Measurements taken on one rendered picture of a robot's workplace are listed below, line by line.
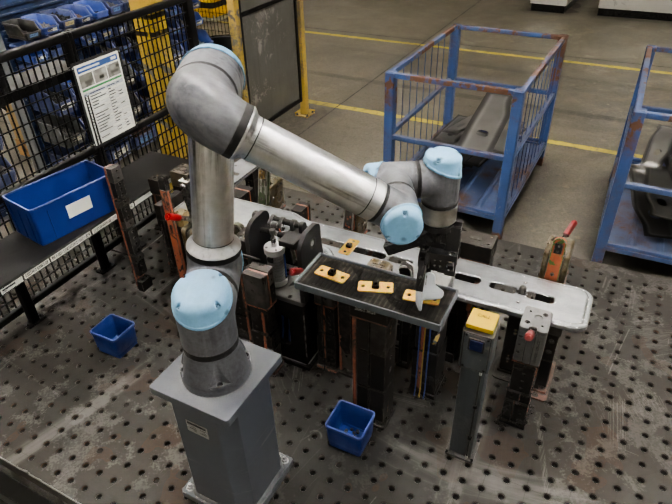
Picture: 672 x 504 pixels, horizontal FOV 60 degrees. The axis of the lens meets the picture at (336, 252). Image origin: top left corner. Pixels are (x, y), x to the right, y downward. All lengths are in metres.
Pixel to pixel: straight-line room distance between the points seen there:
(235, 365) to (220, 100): 0.56
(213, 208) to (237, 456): 0.55
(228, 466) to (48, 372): 0.85
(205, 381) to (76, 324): 1.03
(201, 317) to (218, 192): 0.24
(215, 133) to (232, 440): 0.68
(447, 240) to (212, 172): 0.50
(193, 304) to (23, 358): 1.09
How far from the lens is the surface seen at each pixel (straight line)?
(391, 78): 3.49
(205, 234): 1.19
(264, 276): 1.57
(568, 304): 1.67
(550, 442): 1.73
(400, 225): 1.00
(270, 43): 4.89
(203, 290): 1.15
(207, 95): 0.94
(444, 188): 1.15
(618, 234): 3.67
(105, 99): 2.30
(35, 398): 1.99
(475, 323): 1.31
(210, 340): 1.16
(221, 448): 1.33
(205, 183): 1.13
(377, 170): 1.13
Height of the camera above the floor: 2.02
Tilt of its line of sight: 35 degrees down
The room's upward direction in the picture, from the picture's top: 2 degrees counter-clockwise
